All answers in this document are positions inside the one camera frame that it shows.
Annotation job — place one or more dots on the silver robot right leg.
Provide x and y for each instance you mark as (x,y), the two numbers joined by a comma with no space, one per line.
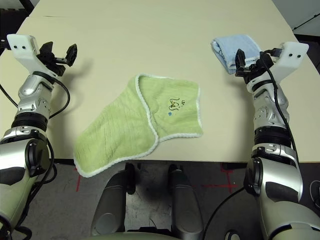
(186,205)

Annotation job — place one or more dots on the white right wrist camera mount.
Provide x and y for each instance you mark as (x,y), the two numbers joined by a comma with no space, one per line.
(290,60)

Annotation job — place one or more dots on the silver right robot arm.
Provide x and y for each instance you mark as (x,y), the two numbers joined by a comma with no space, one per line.
(267,112)

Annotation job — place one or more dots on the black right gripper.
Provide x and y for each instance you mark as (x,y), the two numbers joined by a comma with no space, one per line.
(257,71)

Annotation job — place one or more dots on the green towel with white hem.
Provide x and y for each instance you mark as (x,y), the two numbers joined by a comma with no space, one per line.
(120,130)

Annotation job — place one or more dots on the folded light blue towel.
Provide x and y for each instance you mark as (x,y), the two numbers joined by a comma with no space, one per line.
(232,47)

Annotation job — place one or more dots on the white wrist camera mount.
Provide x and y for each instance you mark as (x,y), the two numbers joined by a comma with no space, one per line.
(290,60)
(22,50)

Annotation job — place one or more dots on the beige robot torso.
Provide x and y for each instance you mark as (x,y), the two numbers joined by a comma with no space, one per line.
(140,237)

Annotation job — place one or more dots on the silver robot leg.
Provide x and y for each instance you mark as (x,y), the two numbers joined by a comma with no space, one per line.
(112,200)
(186,205)

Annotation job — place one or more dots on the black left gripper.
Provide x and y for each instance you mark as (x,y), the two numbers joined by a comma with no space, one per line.
(56,66)

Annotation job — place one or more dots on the silver robot left leg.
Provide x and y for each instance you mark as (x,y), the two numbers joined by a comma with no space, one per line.
(112,200)

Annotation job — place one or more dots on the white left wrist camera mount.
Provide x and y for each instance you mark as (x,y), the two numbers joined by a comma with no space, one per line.
(22,50)

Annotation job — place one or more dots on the black foam floor mat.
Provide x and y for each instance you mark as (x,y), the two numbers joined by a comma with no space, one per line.
(12,20)

